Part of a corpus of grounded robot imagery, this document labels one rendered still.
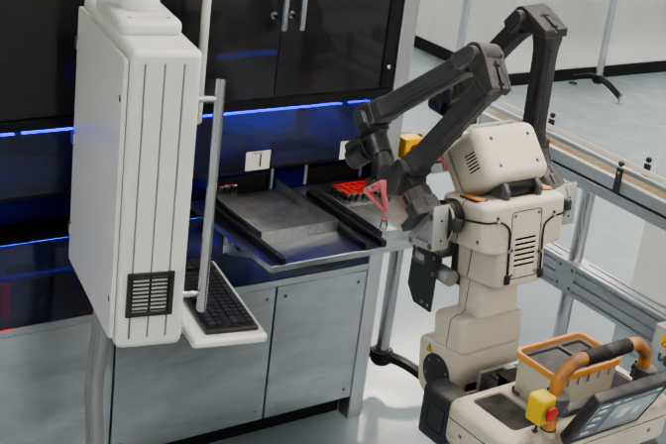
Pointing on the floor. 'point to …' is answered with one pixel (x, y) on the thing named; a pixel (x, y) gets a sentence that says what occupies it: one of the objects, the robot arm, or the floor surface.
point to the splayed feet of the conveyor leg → (392, 360)
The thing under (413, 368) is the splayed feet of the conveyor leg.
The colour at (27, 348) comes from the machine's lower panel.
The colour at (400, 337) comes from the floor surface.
